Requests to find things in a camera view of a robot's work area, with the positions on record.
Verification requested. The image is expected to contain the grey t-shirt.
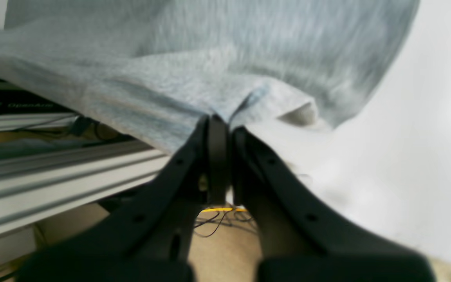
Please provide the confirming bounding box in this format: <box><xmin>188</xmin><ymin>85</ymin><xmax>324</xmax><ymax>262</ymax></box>
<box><xmin>0</xmin><ymin>0</ymin><xmax>420</xmax><ymax>154</ymax></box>

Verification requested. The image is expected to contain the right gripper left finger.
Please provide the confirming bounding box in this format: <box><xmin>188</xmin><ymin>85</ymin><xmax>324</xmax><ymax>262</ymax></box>
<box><xmin>16</xmin><ymin>116</ymin><xmax>231</xmax><ymax>282</ymax></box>

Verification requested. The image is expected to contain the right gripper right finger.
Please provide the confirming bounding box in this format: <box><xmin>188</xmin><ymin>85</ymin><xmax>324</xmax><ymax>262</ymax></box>
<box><xmin>231</xmin><ymin>127</ymin><xmax>436</xmax><ymax>282</ymax></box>

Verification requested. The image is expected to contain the aluminium frame rail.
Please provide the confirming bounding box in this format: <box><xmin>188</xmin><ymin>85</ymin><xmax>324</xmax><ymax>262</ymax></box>
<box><xmin>0</xmin><ymin>141</ymin><xmax>170</xmax><ymax>235</ymax></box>

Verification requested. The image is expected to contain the yellow cable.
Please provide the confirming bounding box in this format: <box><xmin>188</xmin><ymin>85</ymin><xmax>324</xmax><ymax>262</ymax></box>
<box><xmin>201</xmin><ymin>208</ymin><xmax>247</xmax><ymax>214</ymax></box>

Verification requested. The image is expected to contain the black floor cable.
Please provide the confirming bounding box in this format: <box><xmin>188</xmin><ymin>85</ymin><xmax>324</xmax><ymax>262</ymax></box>
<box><xmin>192</xmin><ymin>211</ymin><xmax>257</xmax><ymax>238</ymax></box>

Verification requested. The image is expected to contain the black equipment box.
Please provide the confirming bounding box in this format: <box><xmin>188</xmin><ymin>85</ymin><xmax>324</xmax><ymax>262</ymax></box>
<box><xmin>0</xmin><ymin>78</ymin><xmax>76</xmax><ymax>116</ymax></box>

